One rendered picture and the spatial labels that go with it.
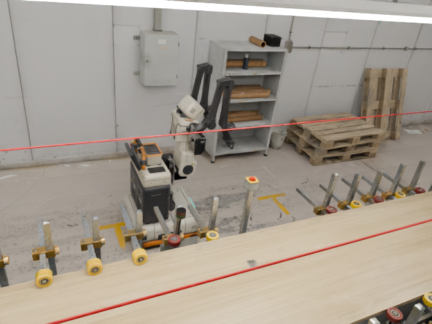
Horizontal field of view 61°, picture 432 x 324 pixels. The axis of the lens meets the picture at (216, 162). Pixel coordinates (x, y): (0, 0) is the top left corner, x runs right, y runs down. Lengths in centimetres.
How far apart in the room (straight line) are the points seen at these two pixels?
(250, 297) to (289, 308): 21
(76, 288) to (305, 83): 465
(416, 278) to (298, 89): 384
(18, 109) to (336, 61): 447
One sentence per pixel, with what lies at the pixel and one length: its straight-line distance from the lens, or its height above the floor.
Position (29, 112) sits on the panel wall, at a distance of 470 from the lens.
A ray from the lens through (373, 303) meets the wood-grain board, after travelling 235.
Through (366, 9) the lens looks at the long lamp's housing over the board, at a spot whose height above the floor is 234.
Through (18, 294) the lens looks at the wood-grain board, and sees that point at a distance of 219.
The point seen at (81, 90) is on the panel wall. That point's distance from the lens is 463.
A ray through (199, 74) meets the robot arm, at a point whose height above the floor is 154.
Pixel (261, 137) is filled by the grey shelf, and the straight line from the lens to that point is 552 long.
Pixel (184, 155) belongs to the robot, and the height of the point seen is 88.
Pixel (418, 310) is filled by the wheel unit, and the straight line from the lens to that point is 216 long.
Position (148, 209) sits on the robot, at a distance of 333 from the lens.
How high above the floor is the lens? 248
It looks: 29 degrees down
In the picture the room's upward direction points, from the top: 7 degrees clockwise
